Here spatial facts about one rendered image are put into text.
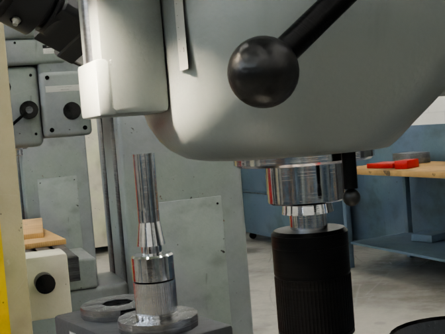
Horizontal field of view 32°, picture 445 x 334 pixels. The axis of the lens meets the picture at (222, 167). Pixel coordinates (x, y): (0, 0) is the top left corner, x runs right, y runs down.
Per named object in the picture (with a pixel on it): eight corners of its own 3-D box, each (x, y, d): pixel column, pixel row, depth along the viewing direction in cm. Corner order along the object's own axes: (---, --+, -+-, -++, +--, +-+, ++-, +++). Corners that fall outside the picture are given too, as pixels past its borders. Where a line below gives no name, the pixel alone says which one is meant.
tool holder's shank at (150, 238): (131, 255, 85) (122, 155, 85) (150, 250, 88) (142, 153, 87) (153, 256, 83) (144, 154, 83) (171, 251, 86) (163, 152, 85)
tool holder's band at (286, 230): (263, 252, 46) (261, 235, 46) (282, 239, 50) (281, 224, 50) (341, 250, 44) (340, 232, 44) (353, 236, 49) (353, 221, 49)
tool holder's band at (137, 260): (122, 266, 85) (122, 256, 85) (150, 258, 89) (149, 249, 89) (155, 267, 82) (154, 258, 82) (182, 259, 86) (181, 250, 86)
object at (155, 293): (127, 319, 85) (122, 266, 85) (154, 308, 89) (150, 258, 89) (159, 322, 83) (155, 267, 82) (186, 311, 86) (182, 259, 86)
